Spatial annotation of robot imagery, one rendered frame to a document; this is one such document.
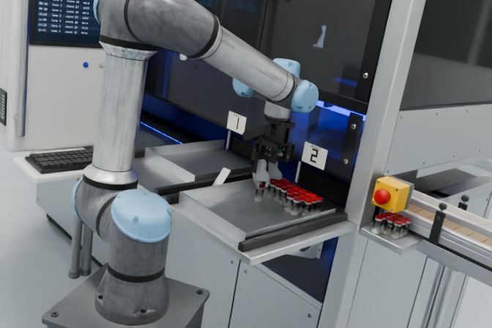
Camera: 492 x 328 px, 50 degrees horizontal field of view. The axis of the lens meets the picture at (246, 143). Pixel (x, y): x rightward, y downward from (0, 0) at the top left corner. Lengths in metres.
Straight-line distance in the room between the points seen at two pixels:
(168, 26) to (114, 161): 0.31
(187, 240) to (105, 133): 1.02
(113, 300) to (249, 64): 0.54
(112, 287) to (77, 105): 1.00
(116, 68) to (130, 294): 0.44
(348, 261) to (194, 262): 0.72
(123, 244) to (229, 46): 0.43
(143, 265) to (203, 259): 0.96
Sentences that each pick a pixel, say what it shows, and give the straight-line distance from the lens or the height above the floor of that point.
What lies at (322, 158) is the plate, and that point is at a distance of 1.52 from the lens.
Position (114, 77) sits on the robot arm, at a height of 1.24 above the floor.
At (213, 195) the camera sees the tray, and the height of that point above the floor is 0.88.
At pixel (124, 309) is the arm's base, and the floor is 0.82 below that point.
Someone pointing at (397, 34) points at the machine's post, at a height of 1.40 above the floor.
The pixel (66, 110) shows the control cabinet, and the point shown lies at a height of 0.94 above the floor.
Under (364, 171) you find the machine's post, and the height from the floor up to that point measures 1.03.
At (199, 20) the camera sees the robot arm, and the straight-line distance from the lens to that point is 0.98.
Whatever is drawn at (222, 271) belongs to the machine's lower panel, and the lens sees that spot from 1.93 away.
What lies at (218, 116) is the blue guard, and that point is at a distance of 1.82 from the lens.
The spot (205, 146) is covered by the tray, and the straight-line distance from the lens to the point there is 1.87.
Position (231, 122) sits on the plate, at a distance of 1.77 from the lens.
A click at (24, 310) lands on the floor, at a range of 2.54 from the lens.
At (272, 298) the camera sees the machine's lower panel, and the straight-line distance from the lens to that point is 1.78.
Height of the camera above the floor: 1.45
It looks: 16 degrees down
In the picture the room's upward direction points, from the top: 9 degrees clockwise
